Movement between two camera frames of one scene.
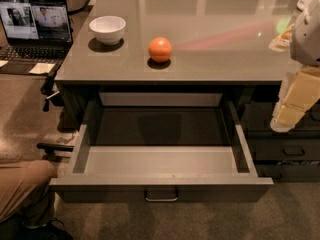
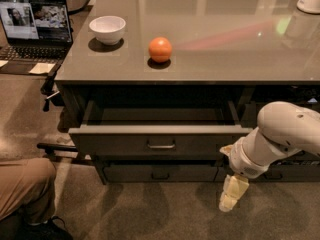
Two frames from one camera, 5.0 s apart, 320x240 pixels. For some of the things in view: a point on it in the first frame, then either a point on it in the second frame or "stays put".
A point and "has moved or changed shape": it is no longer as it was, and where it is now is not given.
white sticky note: (42, 68) stays put
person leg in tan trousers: (25, 191) stays put
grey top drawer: (162, 147) has moved or changed shape
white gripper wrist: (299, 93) to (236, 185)
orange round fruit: (160, 49) stays put
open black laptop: (35, 30) stays put
